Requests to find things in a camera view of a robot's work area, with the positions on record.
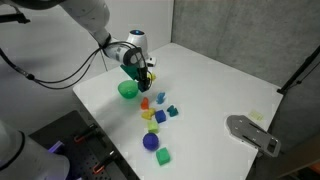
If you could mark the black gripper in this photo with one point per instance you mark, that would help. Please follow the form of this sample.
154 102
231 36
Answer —
142 72

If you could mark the green plastic bowl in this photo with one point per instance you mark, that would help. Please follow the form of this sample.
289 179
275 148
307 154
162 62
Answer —
126 90

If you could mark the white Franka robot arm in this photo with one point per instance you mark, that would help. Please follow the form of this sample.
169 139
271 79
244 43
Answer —
86 13

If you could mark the blue cube block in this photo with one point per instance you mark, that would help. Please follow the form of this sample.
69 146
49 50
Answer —
160 116

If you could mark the lime green cube block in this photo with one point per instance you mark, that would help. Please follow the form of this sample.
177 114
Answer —
153 127

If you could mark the yellow star toy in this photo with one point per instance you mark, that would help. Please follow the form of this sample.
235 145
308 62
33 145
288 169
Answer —
153 76

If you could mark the orange animal toy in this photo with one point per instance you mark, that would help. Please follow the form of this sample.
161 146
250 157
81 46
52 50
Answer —
144 104

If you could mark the light blue animal toy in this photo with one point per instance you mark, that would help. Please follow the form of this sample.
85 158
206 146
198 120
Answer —
161 98

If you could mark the yellow animal toy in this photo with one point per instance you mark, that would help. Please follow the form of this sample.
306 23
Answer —
147 114

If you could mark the teal animal toy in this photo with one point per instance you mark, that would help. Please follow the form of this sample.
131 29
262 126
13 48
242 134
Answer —
172 111

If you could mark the purple ridged ball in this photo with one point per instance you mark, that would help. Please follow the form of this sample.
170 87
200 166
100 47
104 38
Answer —
150 141

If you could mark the black orange clamp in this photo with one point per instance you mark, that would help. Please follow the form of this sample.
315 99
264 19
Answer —
104 163
85 134

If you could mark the black perforated breadboard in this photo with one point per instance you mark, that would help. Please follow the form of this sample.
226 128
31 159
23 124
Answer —
80 156

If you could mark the grey metal mounting plate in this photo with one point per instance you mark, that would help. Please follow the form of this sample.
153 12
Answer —
246 131

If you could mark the small pale yellow tag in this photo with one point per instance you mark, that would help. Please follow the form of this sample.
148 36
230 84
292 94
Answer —
256 115

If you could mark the black tripod pole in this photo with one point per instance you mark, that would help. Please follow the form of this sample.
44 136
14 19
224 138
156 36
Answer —
300 70

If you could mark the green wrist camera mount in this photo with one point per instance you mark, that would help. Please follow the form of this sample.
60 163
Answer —
128 70

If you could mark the black camera bracket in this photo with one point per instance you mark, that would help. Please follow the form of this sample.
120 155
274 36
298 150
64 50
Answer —
13 17

